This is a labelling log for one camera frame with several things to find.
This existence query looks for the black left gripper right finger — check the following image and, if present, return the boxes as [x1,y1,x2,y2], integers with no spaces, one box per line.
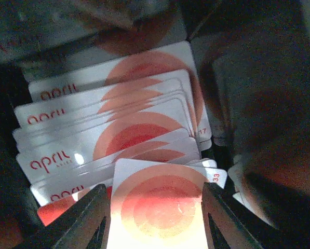
[201,182,263,248]

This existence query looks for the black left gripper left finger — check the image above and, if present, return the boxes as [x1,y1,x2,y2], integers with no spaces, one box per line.
[44,184,111,248]

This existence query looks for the black bin with red cards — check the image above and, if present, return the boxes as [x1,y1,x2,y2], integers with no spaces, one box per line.
[0,1,310,248]

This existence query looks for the stack of red-white cards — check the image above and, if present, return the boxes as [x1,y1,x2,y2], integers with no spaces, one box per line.
[13,41,212,223]

